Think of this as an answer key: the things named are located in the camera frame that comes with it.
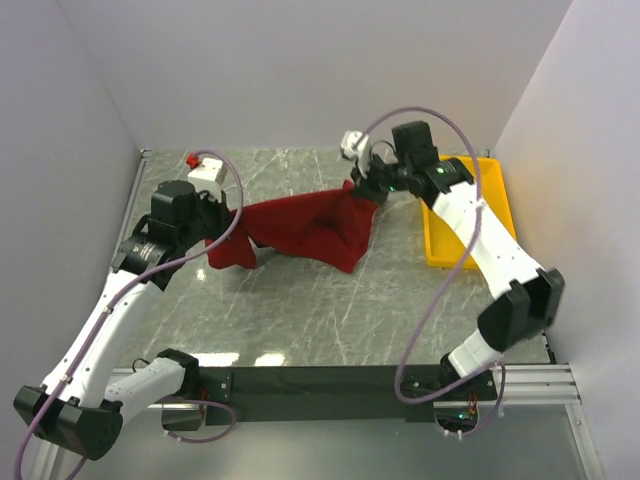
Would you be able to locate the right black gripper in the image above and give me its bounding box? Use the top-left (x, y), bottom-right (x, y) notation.
top-left (350, 152), bottom-right (412, 208)

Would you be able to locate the red t shirt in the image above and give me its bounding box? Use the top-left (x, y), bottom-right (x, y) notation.
top-left (208, 180), bottom-right (378, 273)

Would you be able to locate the yellow plastic tray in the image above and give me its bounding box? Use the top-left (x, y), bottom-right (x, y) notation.
top-left (420, 155), bottom-right (518, 271)

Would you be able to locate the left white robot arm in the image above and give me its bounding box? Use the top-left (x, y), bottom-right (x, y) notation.
top-left (14, 180), bottom-right (237, 460)

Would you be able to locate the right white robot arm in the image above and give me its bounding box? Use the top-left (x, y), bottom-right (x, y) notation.
top-left (340, 121), bottom-right (565, 399)

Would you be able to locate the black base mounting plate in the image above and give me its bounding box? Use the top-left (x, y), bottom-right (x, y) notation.
top-left (139, 365), bottom-right (497, 431)

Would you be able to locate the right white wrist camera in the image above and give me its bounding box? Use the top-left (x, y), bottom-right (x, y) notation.
top-left (340, 131), bottom-right (371, 174)

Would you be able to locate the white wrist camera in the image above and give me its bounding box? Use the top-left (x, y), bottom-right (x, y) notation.
top-left (186, 153), bottom-right (228, 201)
top-left (340, 131), bottom-right (371, 174)

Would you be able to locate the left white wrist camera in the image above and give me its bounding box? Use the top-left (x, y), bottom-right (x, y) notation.
top-left (186, 153), bottom-right (228, 201)

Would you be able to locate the aluminium frame rail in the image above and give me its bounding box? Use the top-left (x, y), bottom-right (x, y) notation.
top-left (53, 364), bottom-right (582, 410)

